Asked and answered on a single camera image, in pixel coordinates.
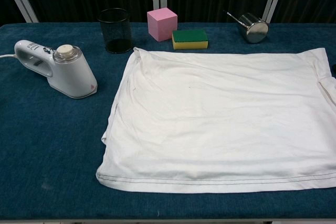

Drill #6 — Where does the white handheld steam iron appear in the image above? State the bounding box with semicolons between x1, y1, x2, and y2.
14;39;98;100

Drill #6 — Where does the white shirt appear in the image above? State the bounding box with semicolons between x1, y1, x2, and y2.
96;47;336;195

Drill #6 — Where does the green and yellow sponge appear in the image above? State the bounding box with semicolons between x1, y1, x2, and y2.
172;29;209;51

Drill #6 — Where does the pink cube block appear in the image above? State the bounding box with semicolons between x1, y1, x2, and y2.
146;7;179;42

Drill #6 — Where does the black mesh pen cup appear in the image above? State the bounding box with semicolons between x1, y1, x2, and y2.
97;8;133;55

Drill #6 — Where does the blue table cloth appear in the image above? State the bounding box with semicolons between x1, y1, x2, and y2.
0;22;336;222

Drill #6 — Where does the stainless steel cup with handle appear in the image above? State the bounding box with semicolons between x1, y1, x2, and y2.
223;10;270;44

